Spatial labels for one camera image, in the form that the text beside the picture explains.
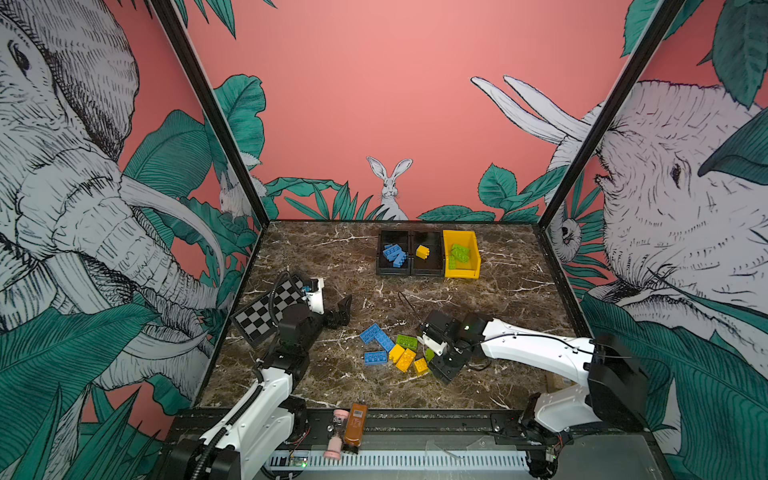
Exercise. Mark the blue lego brick front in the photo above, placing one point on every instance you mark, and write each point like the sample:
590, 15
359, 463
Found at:
375, 358

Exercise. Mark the blue lego brick diagonal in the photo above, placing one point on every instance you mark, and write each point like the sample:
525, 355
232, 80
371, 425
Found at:
384, 341

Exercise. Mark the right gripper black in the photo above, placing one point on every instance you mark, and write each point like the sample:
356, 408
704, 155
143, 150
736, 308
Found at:
440, 371

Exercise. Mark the checkerboard calibration board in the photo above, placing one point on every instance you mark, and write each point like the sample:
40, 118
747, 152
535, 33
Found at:
257, 321

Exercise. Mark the black bin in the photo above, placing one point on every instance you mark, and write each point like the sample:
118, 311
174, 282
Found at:
383, 266
433, 266

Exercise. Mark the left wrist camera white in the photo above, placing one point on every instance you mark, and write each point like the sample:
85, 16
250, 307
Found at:
313, 294

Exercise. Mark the yellow lego brick long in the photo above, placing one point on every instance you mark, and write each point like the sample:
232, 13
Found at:
405, 360

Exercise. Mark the yellow lego brick small left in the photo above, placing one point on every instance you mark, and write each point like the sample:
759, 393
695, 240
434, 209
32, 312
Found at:
396, 353

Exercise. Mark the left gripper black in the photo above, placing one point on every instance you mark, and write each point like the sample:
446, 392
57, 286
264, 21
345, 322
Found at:
342, 313

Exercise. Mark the white vent strip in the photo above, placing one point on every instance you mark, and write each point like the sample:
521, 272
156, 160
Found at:
388, 460

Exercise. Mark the brown bottle on rail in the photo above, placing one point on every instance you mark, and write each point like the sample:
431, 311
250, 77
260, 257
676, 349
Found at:
354, 431

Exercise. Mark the blue lego brick angled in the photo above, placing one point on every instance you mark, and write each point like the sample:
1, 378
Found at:
370, 334

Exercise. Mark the yellow lego brick small front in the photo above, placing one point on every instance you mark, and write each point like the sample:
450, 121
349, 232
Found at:
420, 366

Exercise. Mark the yellow lego brick small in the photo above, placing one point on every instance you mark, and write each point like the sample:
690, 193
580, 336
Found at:
420, 366
396, 353

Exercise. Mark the pink bottle on rail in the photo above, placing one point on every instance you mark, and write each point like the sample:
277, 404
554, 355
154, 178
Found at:
336, 430

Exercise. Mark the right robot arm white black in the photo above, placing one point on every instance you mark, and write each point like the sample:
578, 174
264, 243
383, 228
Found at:
609, 385

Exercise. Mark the blue lego brick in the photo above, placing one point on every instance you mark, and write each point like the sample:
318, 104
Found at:
375, 358
399, 259
390, 250

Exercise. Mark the black front rail frame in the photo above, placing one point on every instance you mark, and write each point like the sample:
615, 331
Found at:
582, 454

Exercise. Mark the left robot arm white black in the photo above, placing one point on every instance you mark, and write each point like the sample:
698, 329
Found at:
268, 415

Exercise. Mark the yellow storage bin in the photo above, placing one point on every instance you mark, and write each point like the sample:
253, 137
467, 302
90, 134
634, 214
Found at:
469, 270

